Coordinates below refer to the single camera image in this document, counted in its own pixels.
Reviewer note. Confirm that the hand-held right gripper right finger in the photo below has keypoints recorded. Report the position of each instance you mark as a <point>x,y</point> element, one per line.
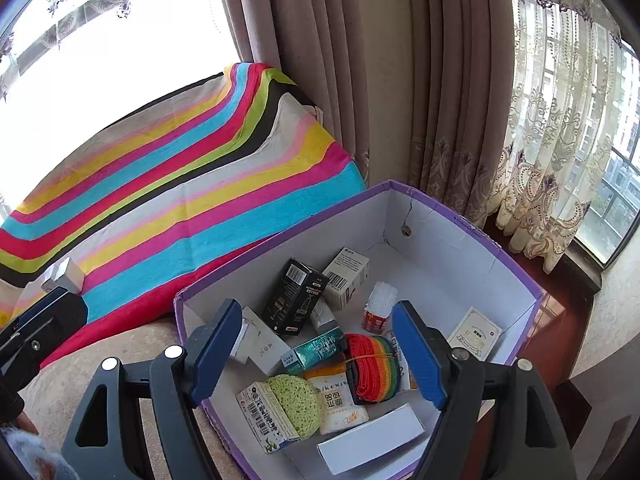
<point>417,355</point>

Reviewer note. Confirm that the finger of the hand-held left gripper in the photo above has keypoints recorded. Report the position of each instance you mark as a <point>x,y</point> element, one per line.
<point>55,315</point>

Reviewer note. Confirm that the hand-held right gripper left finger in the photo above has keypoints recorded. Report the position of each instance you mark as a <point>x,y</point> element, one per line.
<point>212,360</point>

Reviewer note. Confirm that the red printed box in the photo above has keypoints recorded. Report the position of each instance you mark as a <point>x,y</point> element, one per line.
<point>377,317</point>

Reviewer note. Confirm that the white cardboard box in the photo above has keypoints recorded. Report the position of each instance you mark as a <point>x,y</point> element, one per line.
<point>475,332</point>

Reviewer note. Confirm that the white green printed box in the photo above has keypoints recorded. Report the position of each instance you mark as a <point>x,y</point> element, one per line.
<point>260,415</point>

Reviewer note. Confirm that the purple storage box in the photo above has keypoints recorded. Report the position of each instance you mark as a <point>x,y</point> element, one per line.
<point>450,270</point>

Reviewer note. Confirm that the orange tissue packet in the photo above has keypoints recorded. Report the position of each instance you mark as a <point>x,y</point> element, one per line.
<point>340,405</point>

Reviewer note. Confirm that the black box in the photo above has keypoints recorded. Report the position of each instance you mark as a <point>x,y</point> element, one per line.
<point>292,300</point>

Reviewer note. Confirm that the person's left forearm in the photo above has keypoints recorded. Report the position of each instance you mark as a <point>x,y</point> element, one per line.
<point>30,455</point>

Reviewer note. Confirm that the small grey white box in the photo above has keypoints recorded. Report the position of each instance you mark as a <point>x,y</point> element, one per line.
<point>67,275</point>

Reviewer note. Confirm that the flat white box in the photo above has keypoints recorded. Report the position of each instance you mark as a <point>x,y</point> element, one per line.
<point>265,347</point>

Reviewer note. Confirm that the beige sofa seat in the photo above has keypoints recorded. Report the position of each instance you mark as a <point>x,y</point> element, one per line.
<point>125,335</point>

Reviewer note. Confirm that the green sponge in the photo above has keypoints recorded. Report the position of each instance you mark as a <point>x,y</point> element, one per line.
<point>295,405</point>

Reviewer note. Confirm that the long white box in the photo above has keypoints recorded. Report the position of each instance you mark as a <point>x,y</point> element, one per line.
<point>370,440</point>

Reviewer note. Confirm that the teal packet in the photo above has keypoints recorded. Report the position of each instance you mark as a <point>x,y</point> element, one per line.
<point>315,350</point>

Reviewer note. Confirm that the white barcode box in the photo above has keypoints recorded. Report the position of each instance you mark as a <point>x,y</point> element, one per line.
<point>345,272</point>

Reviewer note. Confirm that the rainbow striped blanket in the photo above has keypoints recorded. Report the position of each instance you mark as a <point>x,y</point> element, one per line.
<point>175,170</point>

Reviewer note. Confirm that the beige embroidered lace curtain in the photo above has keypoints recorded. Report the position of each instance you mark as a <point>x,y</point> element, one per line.
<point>540,160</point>

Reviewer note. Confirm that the grey-pink curtain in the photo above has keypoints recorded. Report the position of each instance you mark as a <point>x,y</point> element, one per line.
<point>300,35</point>
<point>460,85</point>

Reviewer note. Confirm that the window frame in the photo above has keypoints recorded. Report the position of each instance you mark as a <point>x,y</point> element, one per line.
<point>620,195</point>

